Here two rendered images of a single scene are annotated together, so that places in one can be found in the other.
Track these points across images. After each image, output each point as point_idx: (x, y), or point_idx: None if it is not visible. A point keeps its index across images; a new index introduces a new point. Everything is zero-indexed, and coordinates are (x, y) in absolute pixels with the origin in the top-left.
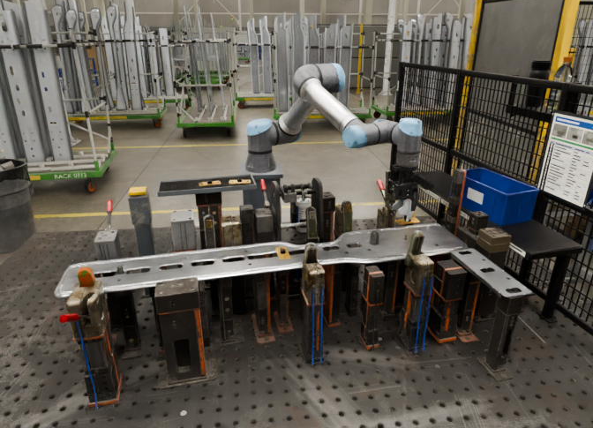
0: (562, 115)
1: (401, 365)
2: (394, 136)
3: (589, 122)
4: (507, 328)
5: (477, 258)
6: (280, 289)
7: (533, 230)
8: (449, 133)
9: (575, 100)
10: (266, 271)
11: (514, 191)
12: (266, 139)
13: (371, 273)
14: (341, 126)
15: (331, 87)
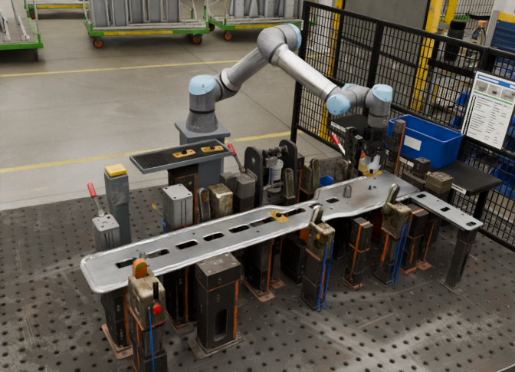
0: (483, 74)
1: (386, 297)
2: (369, 101)
3: (507, 81)
4: (465, 254)
5: (433, 199)
6: (274, 249)
7: (462, 169)
8: (368, 79)
9: (493, 61)
10: (276, 235)
11: (440, 136)
12: (211, 98)
13: (361, 224)
14: (323, 94)
15: (291, 49)
